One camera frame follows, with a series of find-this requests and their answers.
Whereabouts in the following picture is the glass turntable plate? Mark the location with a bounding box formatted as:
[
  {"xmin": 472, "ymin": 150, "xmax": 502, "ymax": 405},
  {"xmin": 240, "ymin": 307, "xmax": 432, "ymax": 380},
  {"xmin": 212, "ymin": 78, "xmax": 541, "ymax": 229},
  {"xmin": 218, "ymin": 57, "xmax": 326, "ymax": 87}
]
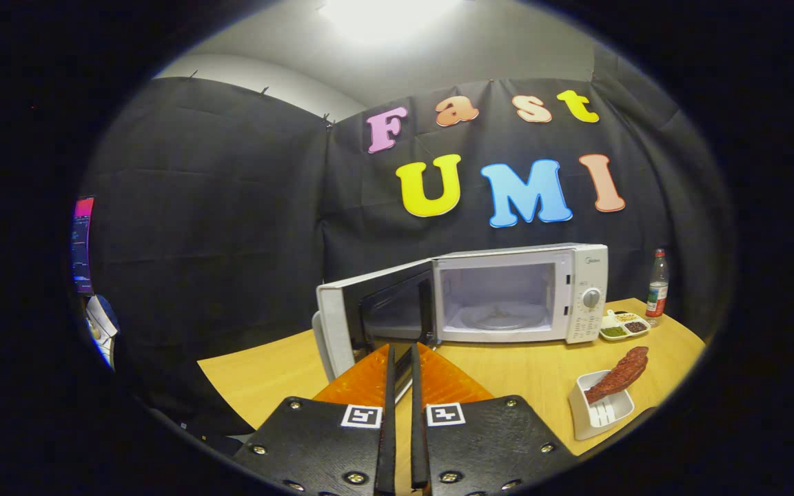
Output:
[{"xmin": 462, "ymin": 307, "xmax": 549, "ymax": 331}]

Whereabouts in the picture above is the clear bottle with red label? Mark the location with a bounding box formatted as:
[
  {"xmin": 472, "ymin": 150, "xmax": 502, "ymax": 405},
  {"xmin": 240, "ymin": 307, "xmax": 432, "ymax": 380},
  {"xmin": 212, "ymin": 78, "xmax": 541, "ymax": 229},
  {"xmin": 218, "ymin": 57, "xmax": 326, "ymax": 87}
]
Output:
[{"xmin": 646, "ymin": 249, "xmax": 670, "ymax": 327}]

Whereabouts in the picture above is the white paper sheet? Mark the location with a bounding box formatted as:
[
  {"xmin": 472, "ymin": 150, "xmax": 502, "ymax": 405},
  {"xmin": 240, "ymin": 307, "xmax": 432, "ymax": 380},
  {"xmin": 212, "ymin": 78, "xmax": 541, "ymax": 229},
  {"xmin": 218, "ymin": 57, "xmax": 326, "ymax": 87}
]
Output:
[{"xmin": 85, "ymin": 295, "xmax": 121, "ymax": 367}]

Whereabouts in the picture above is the white toaster oven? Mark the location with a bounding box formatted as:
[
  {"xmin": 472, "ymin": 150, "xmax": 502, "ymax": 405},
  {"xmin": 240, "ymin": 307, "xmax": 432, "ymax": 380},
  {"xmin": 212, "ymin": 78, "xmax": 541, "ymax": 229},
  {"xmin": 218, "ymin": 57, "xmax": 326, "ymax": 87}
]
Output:
[{"xmin": 312, "ymin": 242, "xmax": 609, "ymax": 383}]

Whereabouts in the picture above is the black backdrop cloth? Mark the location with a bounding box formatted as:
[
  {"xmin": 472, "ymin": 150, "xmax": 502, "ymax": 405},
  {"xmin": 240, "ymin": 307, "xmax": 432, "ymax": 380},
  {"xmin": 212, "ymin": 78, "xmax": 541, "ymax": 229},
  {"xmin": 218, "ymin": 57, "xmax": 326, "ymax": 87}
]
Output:
[{"xmin": 80, "ymin": 45, "xmax": 735, "ymax": 442}]

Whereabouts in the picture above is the reddish brown meat piece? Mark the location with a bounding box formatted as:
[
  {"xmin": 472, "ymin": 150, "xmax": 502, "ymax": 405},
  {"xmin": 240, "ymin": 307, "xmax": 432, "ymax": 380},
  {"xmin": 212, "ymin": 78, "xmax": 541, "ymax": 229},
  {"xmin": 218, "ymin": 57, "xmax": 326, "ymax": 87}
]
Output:
[{"xmin": 584, "ymin": 347, "xmax": 649, "ymax": 405}]

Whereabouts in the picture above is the white ribbed dish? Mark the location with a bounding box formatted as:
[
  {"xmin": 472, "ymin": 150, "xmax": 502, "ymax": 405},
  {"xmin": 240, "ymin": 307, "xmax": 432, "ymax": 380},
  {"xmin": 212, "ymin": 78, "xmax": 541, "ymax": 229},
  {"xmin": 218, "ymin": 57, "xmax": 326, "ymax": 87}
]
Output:
[{"xmin": 569, "ymin": 370, "xmax": 635, "ymax": 442}]

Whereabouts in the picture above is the ceiling light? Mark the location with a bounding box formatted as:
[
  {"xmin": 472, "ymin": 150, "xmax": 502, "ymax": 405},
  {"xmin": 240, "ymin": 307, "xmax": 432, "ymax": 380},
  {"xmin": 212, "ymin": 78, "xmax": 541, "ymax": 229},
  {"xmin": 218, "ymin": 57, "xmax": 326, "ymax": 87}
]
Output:
[{"xmin": 318, "ymin": 0, "xmax": 467, "ymax": 42}]

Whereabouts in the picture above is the divided white dish of beans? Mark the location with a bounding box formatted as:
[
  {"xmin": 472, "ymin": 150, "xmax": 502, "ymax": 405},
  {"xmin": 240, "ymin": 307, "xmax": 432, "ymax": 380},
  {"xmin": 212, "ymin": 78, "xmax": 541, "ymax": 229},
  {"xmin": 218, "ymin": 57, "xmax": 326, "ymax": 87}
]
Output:
[{"xmin": 600, "ymin": 310, "xmax": 651, "ymax": 342}]

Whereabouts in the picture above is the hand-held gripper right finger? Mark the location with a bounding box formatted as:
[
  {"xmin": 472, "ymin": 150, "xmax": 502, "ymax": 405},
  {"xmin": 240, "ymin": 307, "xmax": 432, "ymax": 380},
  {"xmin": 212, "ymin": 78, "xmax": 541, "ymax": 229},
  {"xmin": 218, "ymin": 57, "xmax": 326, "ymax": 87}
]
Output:
[{"xmin": 409, "ymin": 342, "xmax": 577, "ymax": 496}]

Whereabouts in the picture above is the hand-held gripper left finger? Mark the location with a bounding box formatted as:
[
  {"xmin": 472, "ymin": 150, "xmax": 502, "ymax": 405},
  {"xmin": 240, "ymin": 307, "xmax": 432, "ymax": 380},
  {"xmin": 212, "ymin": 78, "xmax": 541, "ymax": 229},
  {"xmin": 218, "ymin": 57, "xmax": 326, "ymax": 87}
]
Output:
[{"xmin": 234, "ymin": 343, "xmax": 396, "ymax": 496}]

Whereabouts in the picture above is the computer monitor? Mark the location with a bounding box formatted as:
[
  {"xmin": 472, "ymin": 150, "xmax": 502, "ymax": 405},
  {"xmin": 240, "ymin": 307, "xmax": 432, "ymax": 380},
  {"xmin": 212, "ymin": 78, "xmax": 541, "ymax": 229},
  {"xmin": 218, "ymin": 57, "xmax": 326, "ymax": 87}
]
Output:
[{"xmin": 70, "ymin": 196, "xmax": 95, "ymax": 296}]

